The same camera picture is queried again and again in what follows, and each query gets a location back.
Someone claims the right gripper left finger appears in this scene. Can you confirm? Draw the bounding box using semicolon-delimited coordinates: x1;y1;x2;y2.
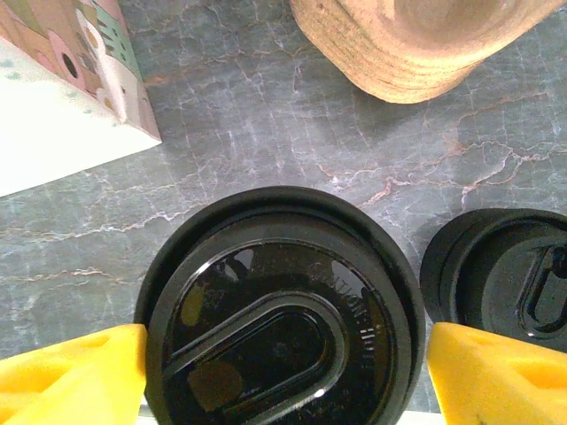
0;323;148;425

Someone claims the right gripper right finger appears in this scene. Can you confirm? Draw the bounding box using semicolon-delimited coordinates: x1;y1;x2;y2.
430;321;567;425

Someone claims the black cup lid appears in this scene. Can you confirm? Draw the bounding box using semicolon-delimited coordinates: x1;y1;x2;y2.
134;185;427;425

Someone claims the white paper bag with handles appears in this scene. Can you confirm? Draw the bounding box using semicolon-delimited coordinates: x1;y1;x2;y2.
0;0;163;198

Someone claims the stack of black cup lids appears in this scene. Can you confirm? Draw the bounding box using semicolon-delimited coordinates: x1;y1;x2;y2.
418;207;567;342

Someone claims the brown pulp cup carrier stack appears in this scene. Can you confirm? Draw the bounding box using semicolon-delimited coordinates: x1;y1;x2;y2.
288;0;567;105

